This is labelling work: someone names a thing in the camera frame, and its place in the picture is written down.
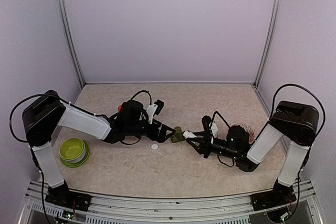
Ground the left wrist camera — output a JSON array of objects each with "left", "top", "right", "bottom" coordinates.
[{"left": 146, "top": 99, "right": 164, "bottom": 124}]

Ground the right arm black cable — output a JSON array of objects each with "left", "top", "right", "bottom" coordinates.
[{"left": 211, "top": 83, "right": 326, "bottom": 141}]

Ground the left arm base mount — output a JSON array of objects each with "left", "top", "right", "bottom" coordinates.
[{"left": 45, "top": 190, "right": 91, "bottom": 212}]

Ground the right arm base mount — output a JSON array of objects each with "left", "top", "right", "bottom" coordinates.
[{"left": 250, "top": 190, "right": 297, "bottom": 211}]

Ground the front aluminium rail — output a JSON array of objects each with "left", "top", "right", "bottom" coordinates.
[{"left": 18, "top": 187, "right": 323, "bottom": 224}]

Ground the aluminium frame post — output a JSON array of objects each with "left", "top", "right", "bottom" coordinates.
[
  {"left": 254, "top": 0, "right": 281, "bottom": 89},
  {"left": 57, "top": 0, "right": 86, "bottom": 88}
]

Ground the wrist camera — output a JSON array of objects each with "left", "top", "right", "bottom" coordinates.
[
  {"left": 146, "top": 99, "right": 164, "bottom": 124},
  {"left": 202, "top": 115, "right": 218, "bottom": 137}
]

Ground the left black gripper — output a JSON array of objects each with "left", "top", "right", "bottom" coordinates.
[{"left": 126, "top": 119, "right": 176, "bottom": 143}]

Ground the red patterned oval tin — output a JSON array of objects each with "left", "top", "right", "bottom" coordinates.
[{"left": 232, "top": 123, "right": 256, "bottom": 145}]

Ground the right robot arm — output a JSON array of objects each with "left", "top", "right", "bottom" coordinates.
[{"left": 183, "top": 101, "right": 319, "bottom": 205}]

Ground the right aluminium frame post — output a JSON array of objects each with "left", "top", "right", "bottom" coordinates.
[{"left": 254, "top": 0, "right": 281, "bottom": 89}]

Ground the green bowl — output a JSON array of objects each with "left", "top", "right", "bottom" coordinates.
[{"left": 59, "top": 138, "right": 85, "bottom": 160}]

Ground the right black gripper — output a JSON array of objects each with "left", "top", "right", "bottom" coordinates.
[{"left": 186, "top": 131, "right": 240, "bottom": 160}]

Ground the white small bottle cap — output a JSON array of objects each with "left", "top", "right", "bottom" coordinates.
[{"left": 151, "top": 144, "right": 159, "bottom": 150}]

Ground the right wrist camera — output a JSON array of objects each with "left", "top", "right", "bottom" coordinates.
[{"left": 202, "top": 115, "right": 218, "bottom": 137}]

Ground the small clear white-capped bottle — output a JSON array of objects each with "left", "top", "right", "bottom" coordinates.
[{"left": 183, "top": 131, "right": 197, "bottom": 139}]

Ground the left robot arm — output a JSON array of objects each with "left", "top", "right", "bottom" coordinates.
[{"left": 22, "top": 90, "right": 176, "bottom": 206}]

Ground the green plate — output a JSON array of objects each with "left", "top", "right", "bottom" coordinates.
[{"left": 59, "top": 141, "right": 90, "bottom": 168}]

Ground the left aluminium frame post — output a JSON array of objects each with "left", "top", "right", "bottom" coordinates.
[{"left": 57, "top": 0, "right": 86, "bottom": 88}]

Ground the green weekly pill organizer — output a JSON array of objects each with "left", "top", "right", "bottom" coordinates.
[{"left": 170, "top": 126, "right": 185, "bottom": 143}]

